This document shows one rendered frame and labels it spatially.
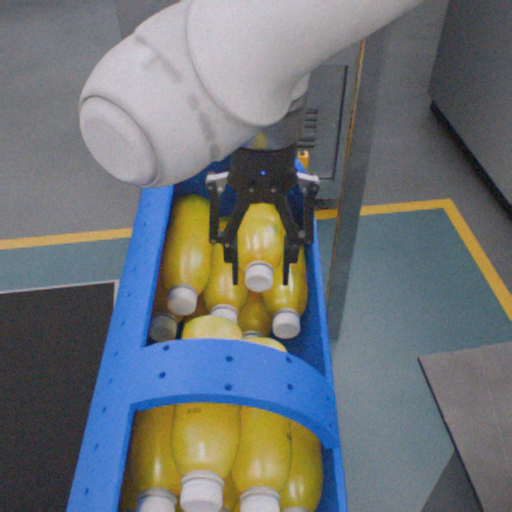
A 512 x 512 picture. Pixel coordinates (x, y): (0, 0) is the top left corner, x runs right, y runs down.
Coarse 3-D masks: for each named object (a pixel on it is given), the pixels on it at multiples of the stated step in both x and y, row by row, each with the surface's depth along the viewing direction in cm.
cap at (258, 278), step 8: (248, 272) 77; (256, 272) 76; (264, 272) 77; (248, 280) 77; (256, 280) 77; (264, 280) 77; (272, 280) 77; (248, 288) 78; (256, 288) 78; (264, 288) 78
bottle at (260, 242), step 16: (256, 208) 84; (272, 208) 85; (256, 224) 81; (272, 224) 82; (240, 240) 81; (256, 240) 79; (272, 240) 80; (240, 256) 80; (256, 256) 78; (272, 256) 79; (272, 272) 79
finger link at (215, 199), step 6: (210, 174) 66; (210, 180) 65; (210, 186) 65; (216, 186) 66; (210, 192) 66; (216, 192) 66; (210, 198) 66; (216, 198) 66; (210, 204) 67; (216, 204) 67; (210, 210) 68; (216, 210) 68; (210, 216) 68; (216, 216) 68; (210, 222) 69; (216, 222) 69; (210, 228) 70; (216, 228) 70; (210, 234) 70; (216, 234) 70; (210, 240) 71; (216, 240) 71
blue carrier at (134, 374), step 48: (144, 192) 83; (192, 192) 92; (288, 192) 92; (144, 240) 71; (144, 288) 64; (144, 336) 59; (96, 384) 62; (144, 384) 53; (192, 384) 52; (240, 384) 52; (288, 384) 55; (96, 432) 54; (336, 432) 58; (96, 480) 49; (336, 480) 56
